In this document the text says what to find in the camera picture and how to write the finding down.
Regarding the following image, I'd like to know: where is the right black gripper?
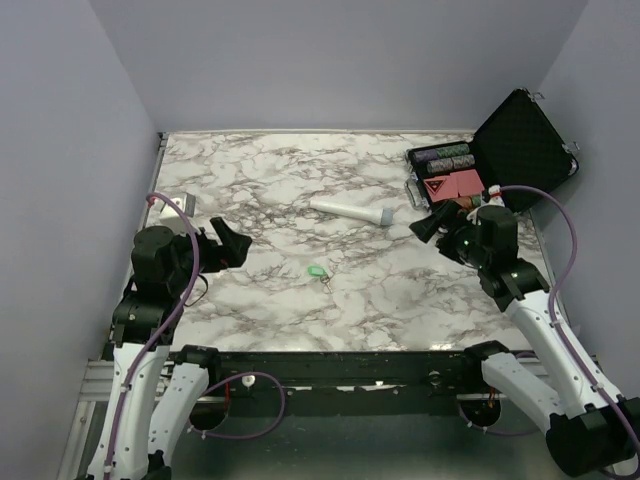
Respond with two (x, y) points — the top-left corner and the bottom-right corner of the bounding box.
(410, 197), (490, 269)

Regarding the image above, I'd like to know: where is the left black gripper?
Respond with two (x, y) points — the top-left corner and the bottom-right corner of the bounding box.
(170, 215), (253, 293)

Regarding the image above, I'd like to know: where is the green key tag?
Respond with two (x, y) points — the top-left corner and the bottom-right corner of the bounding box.
(307, 266), (327, 278)

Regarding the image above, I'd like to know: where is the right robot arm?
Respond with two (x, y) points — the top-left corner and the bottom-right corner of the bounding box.
(410, 201), (639, 477)

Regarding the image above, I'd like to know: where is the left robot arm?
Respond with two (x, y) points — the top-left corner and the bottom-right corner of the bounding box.
(86, 217), (252, 479)

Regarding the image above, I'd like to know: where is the red playing card deck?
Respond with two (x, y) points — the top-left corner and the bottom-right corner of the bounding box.
(423, 175), (459, 203)

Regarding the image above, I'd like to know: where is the pink playing card deck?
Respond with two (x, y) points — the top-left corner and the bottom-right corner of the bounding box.
(451, 169), (485, 197)

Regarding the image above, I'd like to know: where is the white microphone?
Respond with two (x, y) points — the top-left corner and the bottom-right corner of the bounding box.
(309, 199), (393, 227)

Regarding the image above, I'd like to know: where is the black poker chip case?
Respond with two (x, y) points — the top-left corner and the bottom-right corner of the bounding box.
(405, 88), (579, 210)

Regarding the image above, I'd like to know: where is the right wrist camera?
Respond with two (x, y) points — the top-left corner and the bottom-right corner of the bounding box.
(482, 185), (505, 207)

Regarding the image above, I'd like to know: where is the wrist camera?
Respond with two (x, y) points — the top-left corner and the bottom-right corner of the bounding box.
(482, 185), (505, 207)
(159, 193), (197, 232)

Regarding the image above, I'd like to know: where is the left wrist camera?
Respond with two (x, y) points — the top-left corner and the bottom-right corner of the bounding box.
(159, 193), (197, 232)

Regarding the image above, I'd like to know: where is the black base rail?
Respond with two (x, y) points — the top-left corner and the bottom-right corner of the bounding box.
(99, 342), (531, 419)

